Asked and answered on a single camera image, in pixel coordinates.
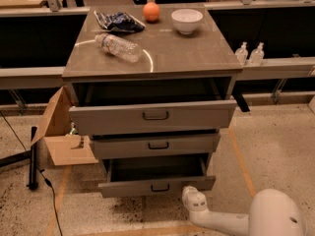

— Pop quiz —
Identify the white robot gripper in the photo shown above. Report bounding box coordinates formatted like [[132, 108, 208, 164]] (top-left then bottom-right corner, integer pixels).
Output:
[[182, 186, 208, 211]]

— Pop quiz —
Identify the grey bottom drawer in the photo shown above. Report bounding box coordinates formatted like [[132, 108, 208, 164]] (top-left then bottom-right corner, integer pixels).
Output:
[[98, 154, 216, 198]]

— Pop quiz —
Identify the grey drawer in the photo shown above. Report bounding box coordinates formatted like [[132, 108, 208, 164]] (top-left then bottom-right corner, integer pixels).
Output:
[[69, 99, 236, 135], [90, 133, 221, 159], [98, 154, 216, 198]]

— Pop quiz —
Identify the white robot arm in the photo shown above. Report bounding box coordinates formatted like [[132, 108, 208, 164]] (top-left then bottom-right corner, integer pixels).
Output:
[[182, 186, 308, 236]]

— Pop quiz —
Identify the grey middle drawer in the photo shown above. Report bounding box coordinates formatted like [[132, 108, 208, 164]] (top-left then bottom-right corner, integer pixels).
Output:
[[90, 133, 221, 159]]

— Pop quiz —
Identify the grey wooden drawer cabinet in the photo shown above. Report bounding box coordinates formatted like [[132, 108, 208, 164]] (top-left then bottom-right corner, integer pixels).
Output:
[[61, 2, 244, 182]]

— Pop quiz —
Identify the grey top drawer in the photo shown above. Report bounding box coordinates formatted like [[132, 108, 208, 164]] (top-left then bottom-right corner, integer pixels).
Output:
[[69, 99, 236, 135]]

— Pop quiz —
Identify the open cardboard box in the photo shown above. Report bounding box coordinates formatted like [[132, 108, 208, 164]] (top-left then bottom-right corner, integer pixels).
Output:
[[31, 87, 97, 165]]

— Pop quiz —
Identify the left clear pump bottle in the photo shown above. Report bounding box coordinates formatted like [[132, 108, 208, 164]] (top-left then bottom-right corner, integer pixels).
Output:
[[235, 41, 248, 65]]

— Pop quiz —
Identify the clear pump bottle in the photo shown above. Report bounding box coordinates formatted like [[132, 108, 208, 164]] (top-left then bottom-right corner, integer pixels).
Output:
[[235, 41, 248, 65], [249, 42, 264, 66]]

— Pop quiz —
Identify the right clear pump bottle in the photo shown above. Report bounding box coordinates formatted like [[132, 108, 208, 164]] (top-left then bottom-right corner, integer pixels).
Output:
[[249, 42, 264, 66]]

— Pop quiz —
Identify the clear plastic water bottle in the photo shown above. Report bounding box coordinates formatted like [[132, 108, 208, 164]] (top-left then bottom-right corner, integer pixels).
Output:
[[94, 33, 143, 63]]

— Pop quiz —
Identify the black stand base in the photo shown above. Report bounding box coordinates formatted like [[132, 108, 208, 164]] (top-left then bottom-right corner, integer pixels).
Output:
[[0, 132, 38, 191]]

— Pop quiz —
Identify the white ceramic bowl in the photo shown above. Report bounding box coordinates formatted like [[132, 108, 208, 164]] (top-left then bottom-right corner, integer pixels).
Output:
[[171, 9, 204, 34]]

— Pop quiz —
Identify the orange fruit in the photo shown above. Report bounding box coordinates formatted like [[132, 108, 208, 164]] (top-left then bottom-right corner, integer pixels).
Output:
[[143, 2, 159, 23]]

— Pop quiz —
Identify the blue chip bag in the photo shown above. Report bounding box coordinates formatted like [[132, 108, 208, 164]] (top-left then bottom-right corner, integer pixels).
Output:
[[94, 11, 146, 32]]

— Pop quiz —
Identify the black floor cable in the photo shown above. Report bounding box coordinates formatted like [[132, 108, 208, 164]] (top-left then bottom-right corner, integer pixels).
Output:
[[0, 110, 64, 236]]

